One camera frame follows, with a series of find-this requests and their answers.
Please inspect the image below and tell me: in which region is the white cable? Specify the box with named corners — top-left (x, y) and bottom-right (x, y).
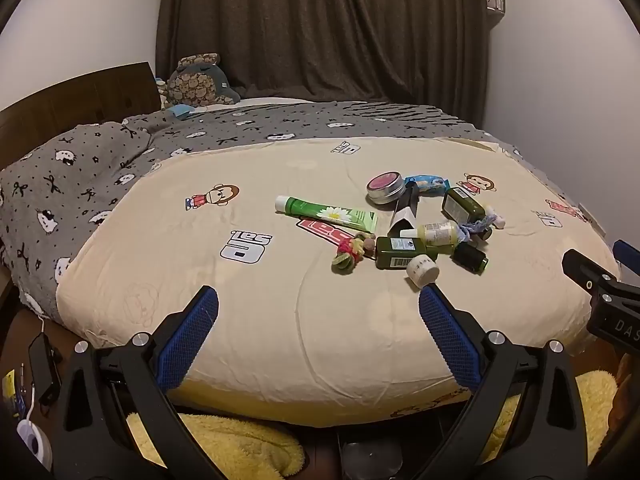
top-left (22, 315), bottom-right (49, 422)

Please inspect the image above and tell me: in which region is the black power adapter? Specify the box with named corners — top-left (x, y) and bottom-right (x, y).
top-left (28, 332), bottom-right (64, 406)

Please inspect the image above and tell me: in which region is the green bottle with barcode label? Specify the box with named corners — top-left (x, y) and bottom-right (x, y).
top-left (375, 236), bottom-right (439, 271)

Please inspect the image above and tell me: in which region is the cream cartoon print blanket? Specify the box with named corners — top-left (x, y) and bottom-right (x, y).
top-left (55, 135), bottom-right (623, 429)

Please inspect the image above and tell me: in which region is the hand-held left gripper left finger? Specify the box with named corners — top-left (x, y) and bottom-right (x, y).
top-left (52, 285), bottom-right (221, 480)

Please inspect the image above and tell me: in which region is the yellow packet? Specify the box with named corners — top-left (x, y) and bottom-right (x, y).
top-left (1, 370), bottom-right (19, 412)

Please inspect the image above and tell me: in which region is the grey patterned duvet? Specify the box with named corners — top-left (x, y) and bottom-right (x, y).
top-left (0, 100), bottom-right (607, 317)

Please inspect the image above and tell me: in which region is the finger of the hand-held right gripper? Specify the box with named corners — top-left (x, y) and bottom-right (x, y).
top-left (613, 239), bottom-right (640, 267)
top-left (561, 248), bottom-right (617, 292)

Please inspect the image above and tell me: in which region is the white round jar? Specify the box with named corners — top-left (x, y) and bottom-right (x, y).
top-left (406, 255), bottom-right (441, 289)

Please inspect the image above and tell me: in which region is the colourful plush keychain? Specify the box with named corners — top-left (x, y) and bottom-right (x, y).
top-left (331, 232), bottom-right (377, 276)

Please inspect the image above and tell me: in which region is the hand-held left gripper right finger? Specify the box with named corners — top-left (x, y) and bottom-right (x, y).
top-left (419, 282), bottom-right (588, 480)

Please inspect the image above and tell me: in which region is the red white flat packet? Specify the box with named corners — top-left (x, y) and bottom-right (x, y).
top-left (296, 216), bottom-right (362, 247)

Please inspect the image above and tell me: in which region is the yellow fluffy blanket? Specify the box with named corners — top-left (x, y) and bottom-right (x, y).
top-left (125, 369), bottom-right (621, 480)

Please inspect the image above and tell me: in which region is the dark brown curtain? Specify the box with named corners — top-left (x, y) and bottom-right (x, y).
top-left (156, 0), bottom-right (489, 131)

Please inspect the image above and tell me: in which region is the white tape roll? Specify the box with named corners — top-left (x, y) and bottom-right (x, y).
top-left (16, 419), bottom-right (53, 472)

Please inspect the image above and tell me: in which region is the wooden headboard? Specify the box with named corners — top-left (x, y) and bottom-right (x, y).
top-left (0, 61), bottom-right (164, 161)

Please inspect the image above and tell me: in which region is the yellow bottle with white cap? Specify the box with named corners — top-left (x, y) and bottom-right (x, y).
top-left (399, 221), bottom-right (464, 249)

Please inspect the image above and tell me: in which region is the green bottle with white label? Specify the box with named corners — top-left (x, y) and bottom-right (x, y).
top-left (441, 187), bottom-right (489, 226)

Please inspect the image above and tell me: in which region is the green daisy print tube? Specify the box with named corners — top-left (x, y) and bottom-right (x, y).
top-left (274, 195), bottom-right (379, 233)

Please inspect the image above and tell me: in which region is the round tin with pink lid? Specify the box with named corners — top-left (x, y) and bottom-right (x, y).
top-left (366, 171), bottom-right (406, 205)

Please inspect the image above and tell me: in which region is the blue snack packet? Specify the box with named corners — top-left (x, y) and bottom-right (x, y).
top-left (404, 174), bottom-right (451, 197)

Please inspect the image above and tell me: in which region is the small dark green bottle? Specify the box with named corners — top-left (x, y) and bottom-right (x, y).
top-left (451, 241), bottom-right (490, 275)

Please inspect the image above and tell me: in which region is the white pillow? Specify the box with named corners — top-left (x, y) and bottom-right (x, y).
top-left (197, 96), bottom-right (321, 114)

